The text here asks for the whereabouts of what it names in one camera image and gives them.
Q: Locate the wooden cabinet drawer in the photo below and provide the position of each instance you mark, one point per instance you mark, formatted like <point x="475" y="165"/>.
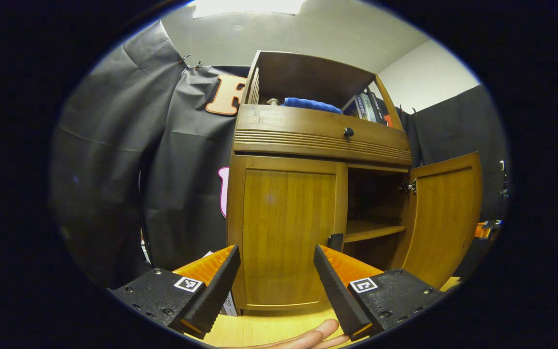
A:
<point x="308" y="128"/>

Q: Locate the white upright book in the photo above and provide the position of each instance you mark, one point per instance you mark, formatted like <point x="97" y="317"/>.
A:
<point x="230" y="305"/>

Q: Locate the blue folded towel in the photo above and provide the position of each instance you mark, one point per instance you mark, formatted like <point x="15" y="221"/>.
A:
<point x="310" y="104"/>

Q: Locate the metal door hinge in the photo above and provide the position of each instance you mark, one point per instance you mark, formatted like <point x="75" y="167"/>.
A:
<point x="409" y="186"/>

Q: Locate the dark blue book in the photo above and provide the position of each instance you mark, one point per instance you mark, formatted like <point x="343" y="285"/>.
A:
<point x="351" y="107"/>

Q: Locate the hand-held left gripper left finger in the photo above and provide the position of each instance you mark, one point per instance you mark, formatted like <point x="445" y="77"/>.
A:
<point x="221" y="286"/>

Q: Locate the wooden cabinet inner shelf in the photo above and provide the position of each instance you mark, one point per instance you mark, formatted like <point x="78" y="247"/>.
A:
<point x="373" y="230"/>

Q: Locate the wooden shoe cabinet door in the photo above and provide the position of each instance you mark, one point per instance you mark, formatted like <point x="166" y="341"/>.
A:
<point x="443" y="218"/>
<point x="288" y="223"/>

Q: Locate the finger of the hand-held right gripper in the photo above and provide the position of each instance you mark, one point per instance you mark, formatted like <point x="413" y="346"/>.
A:
<point x="483" y="230"/>

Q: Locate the round black drawer knob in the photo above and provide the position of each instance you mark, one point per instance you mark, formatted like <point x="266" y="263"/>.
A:
<point x="348" y="132"/>

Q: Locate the ceiling light panel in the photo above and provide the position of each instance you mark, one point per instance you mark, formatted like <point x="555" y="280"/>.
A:
<point x="247" y="6"/>

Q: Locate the wooden double-door shoe cabinet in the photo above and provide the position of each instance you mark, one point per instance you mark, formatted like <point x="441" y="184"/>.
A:
<point x="240" y="232"/>

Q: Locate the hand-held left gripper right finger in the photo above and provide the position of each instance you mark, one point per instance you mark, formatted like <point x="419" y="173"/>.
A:
<point x="334" y="291"/>

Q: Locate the dark grey book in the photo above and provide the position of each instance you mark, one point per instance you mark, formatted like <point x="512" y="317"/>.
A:
<point x="378" y="109"/>

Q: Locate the black backdrop cloth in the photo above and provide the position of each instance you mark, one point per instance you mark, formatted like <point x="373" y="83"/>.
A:
<point x="114" y="160"/>

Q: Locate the pale grey book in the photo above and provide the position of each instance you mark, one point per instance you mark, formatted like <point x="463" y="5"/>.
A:
<point x="367" y="107"/>

